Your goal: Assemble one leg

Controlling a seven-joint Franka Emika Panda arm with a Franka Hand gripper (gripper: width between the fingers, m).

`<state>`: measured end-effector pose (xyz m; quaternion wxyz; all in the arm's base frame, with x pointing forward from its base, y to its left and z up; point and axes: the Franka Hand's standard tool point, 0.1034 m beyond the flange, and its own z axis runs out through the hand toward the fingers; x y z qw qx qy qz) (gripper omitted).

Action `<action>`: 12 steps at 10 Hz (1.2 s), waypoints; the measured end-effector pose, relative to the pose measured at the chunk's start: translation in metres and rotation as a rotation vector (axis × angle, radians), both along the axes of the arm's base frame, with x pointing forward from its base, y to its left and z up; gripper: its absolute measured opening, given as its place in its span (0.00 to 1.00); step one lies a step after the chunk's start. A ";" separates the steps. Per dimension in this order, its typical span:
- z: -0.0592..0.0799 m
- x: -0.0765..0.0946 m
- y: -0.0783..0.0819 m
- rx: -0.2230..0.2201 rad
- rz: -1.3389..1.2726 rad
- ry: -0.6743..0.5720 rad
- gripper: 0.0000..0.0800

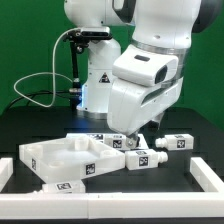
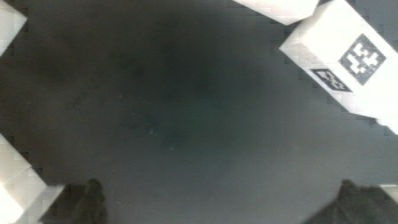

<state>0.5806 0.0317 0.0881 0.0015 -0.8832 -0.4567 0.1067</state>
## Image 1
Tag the white square tabletop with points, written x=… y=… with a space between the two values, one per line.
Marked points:
x=68 y=159

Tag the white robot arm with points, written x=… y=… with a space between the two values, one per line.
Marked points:
x=157 y=26

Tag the white marker sheet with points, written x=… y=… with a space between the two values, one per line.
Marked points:
x=142 y=144

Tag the white U-shaped fence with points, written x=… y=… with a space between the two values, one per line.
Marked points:
x=209 y=202

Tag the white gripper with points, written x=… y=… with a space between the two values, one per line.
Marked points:
x=131 y=106

